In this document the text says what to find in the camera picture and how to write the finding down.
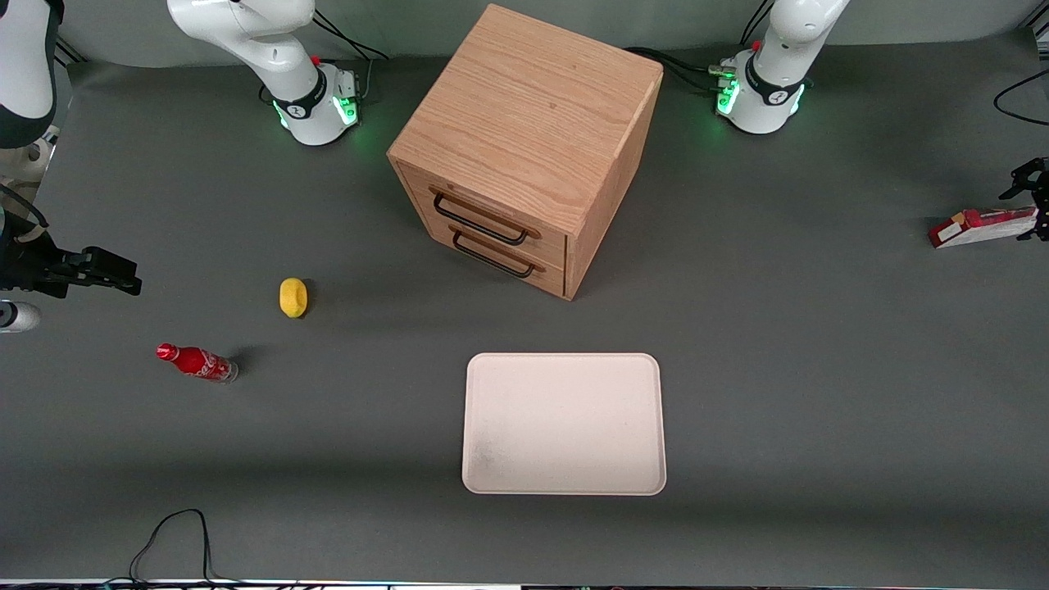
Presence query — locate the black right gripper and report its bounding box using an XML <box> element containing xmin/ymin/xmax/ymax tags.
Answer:
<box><xmin>0</xmin><ymin>215</ymin><xmax>142</xmax><ymax>297</ymax></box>

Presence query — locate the red tartan cookie box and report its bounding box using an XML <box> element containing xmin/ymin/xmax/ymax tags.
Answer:
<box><xmin>928</xmin><ymin>207</ymin><xmax>1042</xmax><ymax>249</ymax></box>

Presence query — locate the cream plastic tray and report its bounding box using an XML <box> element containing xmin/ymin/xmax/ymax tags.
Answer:
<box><xmin>461</xmin><ymin>352</ymin><xmax>667</xmax><ymax>497</ymax></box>

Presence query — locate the red cola bottle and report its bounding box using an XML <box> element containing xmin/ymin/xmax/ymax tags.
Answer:
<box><xmin>156</xmin><ymin>343</ymin><xmax>239</xmax><ymax>384</ymax></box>

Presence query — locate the wooden drawer front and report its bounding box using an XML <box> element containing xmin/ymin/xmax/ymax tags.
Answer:
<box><xmin>400</xmin><ymin>166</ymin><xmax>569</xmax><ymax>268</ymax></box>
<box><xmin>407</xmin><ymin>199</ymin><xmax>567</xmax><ymax>298</ymax></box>

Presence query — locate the wooden two-drawer cabinet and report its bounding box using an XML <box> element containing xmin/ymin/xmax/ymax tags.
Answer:
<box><xmin>387</xmin><ymin>3</ymin><xmax>665</xmax><ymax>302</ymax></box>

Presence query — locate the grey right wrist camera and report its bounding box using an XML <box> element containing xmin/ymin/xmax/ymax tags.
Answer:
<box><xmin>0</xmin><ymin>301</ymin><xmax>42</xmax><ymax>334</ymax></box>

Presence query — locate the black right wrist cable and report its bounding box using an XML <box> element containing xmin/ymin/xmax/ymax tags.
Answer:
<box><xmin>0</xmin><ymin>184</ymin><xmax>49</xmax><ymax>230</ymax></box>

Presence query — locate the black looped table cable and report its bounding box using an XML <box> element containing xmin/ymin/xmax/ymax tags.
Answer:
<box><xmin>127</xmin><ymin>508</ymin><xmax>247</xmax><ymax>588</ymax></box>

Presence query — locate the black arm base cable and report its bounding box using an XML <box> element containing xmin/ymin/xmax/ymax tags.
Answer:
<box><xmin>311</xmin><ymin>8</ymin><xmax>391</xmax><ymax>63</ymax></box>
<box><xmin>626</xmin><ymin>46</ymin><xmax>727</xmax><ymax>93</ymax></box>

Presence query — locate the black metal drawer handle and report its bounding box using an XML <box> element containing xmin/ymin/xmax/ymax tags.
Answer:
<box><xmin>450</xmin><ymin>225</ymin><xmax>547</xmax><ymax>279</ymax></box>
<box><xmin>431</xmin><ymin>187</ymin><xmax>543</xmax><ymax>247</ymax></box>

